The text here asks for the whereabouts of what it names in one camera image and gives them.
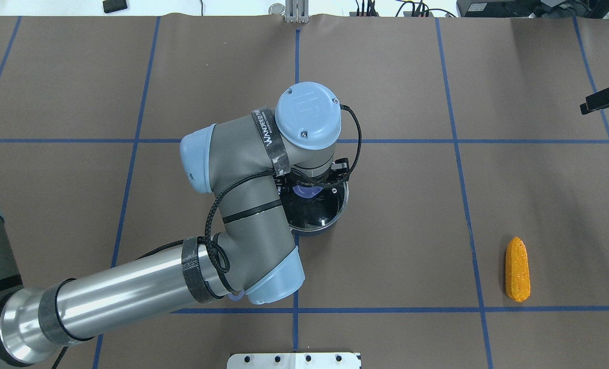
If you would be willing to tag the small black device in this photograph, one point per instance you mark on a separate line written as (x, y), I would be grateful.
(111, 6)

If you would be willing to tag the yellow toy corn cob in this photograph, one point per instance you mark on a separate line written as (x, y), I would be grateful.
(517, 276)

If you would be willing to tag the aluminium frame post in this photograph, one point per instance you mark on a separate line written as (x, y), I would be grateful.
(297, 11)

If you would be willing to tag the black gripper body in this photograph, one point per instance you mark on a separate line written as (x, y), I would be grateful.
(304, 181)

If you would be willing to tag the glass pot lid blue knob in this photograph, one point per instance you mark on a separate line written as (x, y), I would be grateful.
(314, 205)

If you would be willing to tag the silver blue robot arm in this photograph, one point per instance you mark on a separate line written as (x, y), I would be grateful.
(258, 172)

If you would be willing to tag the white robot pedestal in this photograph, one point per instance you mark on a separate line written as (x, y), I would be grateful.
(295, 360)

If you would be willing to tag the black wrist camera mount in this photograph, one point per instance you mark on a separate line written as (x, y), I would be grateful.
(339, 170)

